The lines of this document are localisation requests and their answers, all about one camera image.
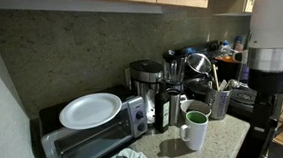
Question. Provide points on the stainless steel tumbler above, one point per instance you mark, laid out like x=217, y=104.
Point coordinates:
x=174, y=106

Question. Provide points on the dark avocado oil bottle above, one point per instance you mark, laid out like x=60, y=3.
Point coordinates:
x=162, y=112

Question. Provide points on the metal spoon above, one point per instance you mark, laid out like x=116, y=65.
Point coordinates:
x=233, y=83

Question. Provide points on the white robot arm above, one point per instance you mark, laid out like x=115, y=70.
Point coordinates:
x=271, y=29

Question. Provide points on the black pot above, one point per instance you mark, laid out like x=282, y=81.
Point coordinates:
x=197, y=86

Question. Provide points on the white round plate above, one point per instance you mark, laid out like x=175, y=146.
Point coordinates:
x=90, y=111

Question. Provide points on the perforated metal utensil holder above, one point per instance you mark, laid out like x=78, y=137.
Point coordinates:
x=219, y=105

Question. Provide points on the silver toaster oven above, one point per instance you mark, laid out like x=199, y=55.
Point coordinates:
x=96, y=142

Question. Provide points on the white mug green inside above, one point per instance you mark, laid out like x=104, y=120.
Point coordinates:
x=195, y=133

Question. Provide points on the wooden spoon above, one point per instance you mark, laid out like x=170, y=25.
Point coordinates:
x=216, y=77

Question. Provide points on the blue cap plastic bottle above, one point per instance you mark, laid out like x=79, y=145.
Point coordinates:
x=225, y=47

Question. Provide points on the glass blender black lid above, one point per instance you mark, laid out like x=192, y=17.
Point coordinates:
x=174, y=70

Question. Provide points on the black electric stove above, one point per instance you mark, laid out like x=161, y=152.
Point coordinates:
x=243, y=98

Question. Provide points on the black steel coffee maker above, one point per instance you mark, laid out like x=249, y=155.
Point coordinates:
x=145, y=78

